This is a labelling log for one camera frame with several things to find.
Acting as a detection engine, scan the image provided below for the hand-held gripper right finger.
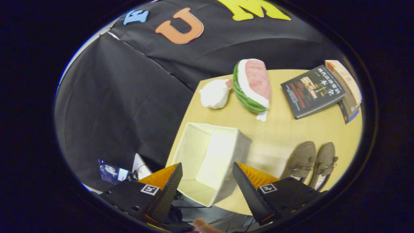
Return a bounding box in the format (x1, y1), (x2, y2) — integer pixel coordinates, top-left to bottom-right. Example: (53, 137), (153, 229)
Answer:
(232, 162), (328, 226)

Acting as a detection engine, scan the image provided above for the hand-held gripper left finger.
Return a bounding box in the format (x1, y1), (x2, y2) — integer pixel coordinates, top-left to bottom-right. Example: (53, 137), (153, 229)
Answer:
(99, 162), (183, 224)

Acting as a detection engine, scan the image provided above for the cream fabric storage box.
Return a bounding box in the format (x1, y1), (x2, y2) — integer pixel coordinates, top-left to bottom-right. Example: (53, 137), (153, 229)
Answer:
(167, 122), (252, 207)

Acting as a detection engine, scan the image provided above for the brown fuzzy shoe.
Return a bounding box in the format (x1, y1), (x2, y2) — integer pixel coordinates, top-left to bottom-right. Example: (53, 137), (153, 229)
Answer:
(309, 142), (339, 191)
(280, 141), (317, 182)

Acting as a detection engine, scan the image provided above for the white flat device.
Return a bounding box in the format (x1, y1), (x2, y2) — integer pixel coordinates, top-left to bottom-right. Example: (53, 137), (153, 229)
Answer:
(132, 153), (153, 180)

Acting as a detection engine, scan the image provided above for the small lit screen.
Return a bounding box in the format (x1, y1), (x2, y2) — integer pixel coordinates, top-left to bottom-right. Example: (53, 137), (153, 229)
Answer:
(98, 159), (130, 185)

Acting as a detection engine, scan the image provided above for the white plush toy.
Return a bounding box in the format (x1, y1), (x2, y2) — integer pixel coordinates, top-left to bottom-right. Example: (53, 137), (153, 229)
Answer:
(199, 79), (234, 109)

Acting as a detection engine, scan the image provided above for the watermelon slice plush toy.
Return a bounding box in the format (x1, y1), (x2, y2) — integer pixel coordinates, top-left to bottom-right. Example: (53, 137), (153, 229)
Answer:
(233, 59), (271, 122)

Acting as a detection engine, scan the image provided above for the black cover book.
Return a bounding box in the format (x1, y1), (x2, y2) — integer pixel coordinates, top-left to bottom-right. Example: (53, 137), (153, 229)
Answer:
(281, 65), (346, 119)

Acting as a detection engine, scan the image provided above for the blue cover book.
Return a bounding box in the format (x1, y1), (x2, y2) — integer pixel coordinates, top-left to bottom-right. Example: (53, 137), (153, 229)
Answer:
(338, 100), (360, 124)

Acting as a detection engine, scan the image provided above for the beige cover book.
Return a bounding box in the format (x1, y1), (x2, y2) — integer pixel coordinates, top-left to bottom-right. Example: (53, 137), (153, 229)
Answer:
(325, 60), (363, 113)

